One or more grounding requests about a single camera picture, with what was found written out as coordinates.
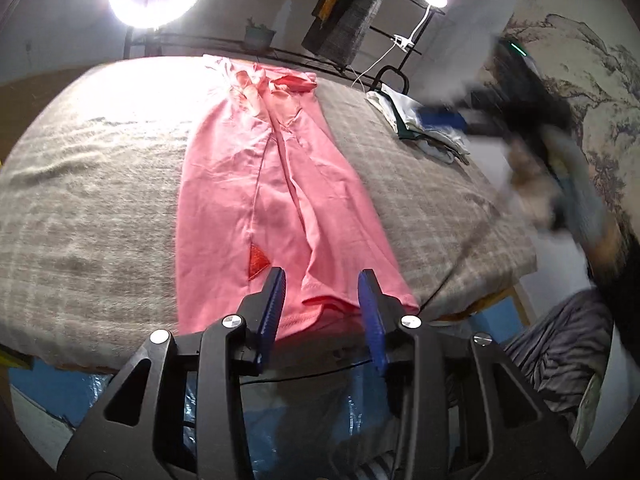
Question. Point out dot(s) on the pink pants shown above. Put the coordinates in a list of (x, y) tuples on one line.
[(280, 185)]

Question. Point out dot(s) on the white folded garment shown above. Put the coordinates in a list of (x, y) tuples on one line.
[(395, 105)]

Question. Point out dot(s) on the yellow hanging cloth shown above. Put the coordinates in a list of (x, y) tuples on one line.
[(330, 0)]

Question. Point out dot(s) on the landscape wall mural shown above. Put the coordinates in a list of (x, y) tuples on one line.
[(590, 70)]

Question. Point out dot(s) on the person's right hand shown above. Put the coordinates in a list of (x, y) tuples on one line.
[(532, 180)]

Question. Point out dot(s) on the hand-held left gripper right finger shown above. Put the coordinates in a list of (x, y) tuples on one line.
[(372, 320)]

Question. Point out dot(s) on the wooden table frame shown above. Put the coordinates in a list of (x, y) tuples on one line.
[(520, 305)]

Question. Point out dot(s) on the grey folded garment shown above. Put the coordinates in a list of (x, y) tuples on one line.
[(445, 147)]

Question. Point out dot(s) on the dark green folded garment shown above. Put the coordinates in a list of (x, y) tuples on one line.
[(407, 132)]

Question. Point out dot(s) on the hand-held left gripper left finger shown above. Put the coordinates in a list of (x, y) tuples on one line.
[(270, 310)]

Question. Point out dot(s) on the plaid long coat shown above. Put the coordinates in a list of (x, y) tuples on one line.
[(350, 20)]

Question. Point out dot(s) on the black metal clothes rack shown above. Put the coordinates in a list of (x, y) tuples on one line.
[(210, 39)]

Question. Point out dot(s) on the potted plant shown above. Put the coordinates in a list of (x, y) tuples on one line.
[(260, 39)]

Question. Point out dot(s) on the grey plaid blanket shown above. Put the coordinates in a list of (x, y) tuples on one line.
[(90, 200)]

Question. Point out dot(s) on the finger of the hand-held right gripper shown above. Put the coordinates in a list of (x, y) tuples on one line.
[(442, 119)]

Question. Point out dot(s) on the grey striped cloth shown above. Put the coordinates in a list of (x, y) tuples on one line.
[(550, 350)]

